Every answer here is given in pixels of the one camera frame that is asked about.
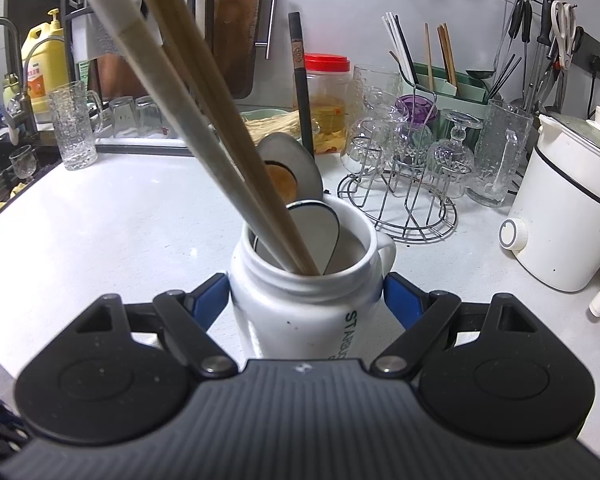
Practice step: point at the upturned glass goblet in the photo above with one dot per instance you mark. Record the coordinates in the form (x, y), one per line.
(450, 160)

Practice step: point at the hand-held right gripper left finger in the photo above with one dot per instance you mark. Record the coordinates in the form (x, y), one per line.
(212, 300)

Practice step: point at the stainless steel ladle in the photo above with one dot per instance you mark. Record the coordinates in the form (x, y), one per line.
(480, 74)

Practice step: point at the small glass goblet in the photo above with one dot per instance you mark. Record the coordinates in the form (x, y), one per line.
(22, 157)

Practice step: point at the thin black chopstick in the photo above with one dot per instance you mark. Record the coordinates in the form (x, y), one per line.
(504, 76)
(508, 78)

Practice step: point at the white ceramic spoon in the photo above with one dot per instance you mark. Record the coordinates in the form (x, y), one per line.
(312, 230)

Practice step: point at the tall textured glass mug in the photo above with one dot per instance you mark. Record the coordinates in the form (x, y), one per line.
(500, 150)
(75, 130)

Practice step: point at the upturned clear glass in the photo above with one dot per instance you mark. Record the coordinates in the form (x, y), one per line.
(365, 145)

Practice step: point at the yellow dish soap bottle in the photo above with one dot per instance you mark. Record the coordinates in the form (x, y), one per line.
(42, 75)

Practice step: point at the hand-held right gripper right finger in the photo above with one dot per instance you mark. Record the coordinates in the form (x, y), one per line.
(402, 300)

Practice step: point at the wooden chopstick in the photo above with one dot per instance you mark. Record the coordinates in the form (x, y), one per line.
(451, 53)
(213, 85)
(429, 55)
(445, 55)

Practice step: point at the purple-lid glass jar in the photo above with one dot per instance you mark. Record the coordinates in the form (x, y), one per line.
(415, 110)

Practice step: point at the black metal dish rack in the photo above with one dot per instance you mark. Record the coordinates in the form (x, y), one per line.
(140, 148)

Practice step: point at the wooden cutting board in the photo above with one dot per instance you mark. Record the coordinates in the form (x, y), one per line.
(230, 20)

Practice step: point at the white cutting board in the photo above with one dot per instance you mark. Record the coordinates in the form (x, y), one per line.
(87, 35)

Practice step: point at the white ceramic mug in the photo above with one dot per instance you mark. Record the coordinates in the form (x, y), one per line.
(290, 320)

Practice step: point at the steel kitchen faucet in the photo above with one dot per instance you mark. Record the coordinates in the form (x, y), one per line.
(19, 60)

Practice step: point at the clear glass tumbler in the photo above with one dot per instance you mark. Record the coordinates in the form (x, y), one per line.
(122, 117)
(152, 115)

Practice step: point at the mint green utensil drainer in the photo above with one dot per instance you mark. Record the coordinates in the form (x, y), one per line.
(470, 92)

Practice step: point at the red-lid plastic jar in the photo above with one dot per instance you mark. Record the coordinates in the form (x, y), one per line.
(330, 85)

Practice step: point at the green plastic basket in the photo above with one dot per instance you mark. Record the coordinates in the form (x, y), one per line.
(260, 111)

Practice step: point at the white patterned chopstick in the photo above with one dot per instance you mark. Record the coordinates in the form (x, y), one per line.
(156, 70)

